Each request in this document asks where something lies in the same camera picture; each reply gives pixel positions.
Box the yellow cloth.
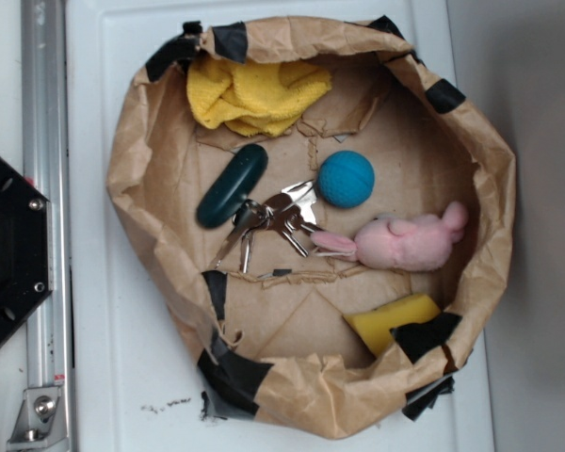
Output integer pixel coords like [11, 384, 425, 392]
[186, 56, 331, 137]

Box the silver key bunch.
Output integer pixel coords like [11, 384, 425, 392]
[208, 180, 321, 273]

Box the brown paper bag bin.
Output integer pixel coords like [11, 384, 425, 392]
[106, 17, 515, 439]

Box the dark green oval case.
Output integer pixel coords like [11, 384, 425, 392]
[196, 144, 268, 229]

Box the blue dimpled ball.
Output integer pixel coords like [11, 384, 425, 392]
[316, 151, 375, 208]

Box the pink plush bunny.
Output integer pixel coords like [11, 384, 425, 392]
[311, 202, 468, 272]

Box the yellow sponge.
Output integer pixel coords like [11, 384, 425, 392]
[343, 293, 442, 357]

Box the aluminium extrusion rail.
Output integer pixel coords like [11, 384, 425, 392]
[21, 1, 77, 451]

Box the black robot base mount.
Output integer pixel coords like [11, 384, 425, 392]
[0, 156, 52, 348]

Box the metal corner bracket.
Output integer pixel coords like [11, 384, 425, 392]
[7, 386, 67, 451]

